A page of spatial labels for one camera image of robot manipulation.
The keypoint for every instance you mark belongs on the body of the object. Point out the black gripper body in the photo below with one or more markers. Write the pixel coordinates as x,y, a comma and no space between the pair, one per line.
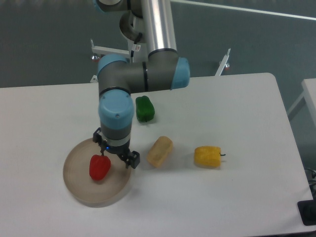
117,150

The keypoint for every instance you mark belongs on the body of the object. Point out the red toy pepper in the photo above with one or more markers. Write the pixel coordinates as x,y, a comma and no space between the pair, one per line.
99,167

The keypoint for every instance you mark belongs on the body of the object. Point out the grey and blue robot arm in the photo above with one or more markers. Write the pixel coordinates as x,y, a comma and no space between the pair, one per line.
116,108

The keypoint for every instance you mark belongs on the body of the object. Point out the beige toy bread loaf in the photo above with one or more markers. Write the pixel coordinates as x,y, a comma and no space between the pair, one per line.
159,151

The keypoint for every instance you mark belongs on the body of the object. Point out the yellow toy pepper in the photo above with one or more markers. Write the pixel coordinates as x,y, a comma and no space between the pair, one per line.
209,156

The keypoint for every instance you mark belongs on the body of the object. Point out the white side table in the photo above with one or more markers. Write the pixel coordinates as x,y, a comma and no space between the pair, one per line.
307,97

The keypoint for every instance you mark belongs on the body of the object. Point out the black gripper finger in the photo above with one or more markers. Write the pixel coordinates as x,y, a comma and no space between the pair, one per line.
131,159
97,138

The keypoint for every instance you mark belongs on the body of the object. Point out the beige round plate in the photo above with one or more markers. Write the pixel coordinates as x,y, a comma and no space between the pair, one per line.
89,192

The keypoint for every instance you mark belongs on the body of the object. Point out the green toy pepper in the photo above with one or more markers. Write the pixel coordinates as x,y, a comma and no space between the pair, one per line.
145,111

